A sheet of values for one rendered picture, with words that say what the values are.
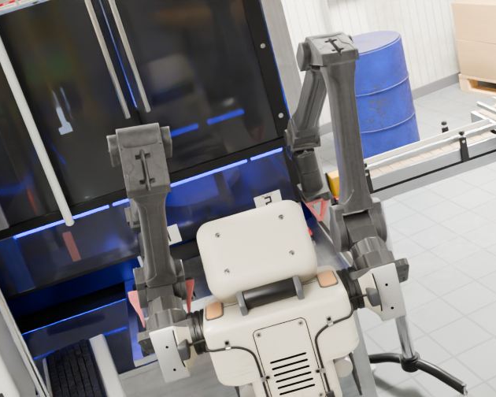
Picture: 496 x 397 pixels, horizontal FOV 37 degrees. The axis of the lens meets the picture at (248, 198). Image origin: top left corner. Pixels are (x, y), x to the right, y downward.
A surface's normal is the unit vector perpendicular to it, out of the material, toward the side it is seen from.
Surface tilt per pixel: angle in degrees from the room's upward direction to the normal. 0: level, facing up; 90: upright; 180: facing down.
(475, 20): 90
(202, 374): 90
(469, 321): 0
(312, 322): 82
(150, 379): 90
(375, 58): 90
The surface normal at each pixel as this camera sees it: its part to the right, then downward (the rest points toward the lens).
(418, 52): 0.34, 0.29
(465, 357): -0.26, -0.88
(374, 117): -0.12, 0.43
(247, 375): 0.06, 0.25
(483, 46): -0.87, 0.39
